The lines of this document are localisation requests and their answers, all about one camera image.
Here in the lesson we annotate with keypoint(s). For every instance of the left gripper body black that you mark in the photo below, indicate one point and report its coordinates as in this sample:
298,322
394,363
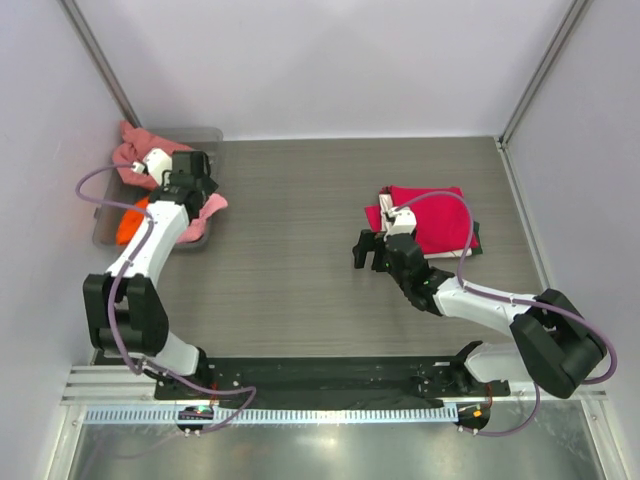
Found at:
207,187

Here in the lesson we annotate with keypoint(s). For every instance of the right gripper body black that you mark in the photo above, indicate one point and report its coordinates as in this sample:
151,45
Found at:
381,262

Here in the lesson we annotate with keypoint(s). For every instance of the light pink t shirt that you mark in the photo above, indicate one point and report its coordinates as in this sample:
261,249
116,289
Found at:
197,227

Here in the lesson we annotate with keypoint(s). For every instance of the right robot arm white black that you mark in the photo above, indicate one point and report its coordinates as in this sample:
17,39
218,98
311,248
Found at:
550,346

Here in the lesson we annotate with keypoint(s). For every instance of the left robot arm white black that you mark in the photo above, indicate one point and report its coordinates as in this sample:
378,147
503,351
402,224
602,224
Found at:
124,312

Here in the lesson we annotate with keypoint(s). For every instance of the white striped folded t shirt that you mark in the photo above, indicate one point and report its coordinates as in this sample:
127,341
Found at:
386,207

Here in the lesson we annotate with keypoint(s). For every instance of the magenta folded t shirt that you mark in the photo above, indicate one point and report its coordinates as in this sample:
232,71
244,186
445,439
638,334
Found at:
442,221

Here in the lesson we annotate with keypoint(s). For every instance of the dusty rose crumpled t shirt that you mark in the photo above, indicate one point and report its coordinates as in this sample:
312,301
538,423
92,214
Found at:
136,144

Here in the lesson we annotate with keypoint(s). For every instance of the clear grey plastic bin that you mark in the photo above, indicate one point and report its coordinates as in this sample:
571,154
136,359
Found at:
120,197

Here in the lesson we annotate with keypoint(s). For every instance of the orange t shirt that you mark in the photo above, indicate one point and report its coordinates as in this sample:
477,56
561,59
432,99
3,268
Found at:
130,222

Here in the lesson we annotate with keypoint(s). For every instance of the dark green folded t shirt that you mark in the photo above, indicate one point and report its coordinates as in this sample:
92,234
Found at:
474,250

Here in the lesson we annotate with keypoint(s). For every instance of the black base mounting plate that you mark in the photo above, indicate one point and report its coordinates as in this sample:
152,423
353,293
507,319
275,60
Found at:
344,382

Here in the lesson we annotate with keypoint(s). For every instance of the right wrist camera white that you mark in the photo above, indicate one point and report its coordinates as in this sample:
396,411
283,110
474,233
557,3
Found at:
398,221

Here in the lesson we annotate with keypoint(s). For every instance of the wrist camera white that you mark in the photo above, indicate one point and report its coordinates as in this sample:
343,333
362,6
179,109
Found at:
398,221
152,167

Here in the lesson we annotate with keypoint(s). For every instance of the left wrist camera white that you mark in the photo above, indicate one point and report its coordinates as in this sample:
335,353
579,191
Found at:
152,167

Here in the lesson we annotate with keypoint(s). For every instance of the left aluminium frame post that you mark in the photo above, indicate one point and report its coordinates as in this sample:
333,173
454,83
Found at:
98,58

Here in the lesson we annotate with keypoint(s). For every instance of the aluminium frame post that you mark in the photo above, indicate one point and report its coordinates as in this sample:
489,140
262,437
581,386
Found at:
98,58
571,19

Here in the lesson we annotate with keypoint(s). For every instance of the white slotted cable duct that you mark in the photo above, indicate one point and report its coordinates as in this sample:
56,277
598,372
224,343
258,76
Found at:
185,415

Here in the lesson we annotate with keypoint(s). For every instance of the right aluminium frame post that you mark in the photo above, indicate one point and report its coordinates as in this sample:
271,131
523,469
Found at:
571,19

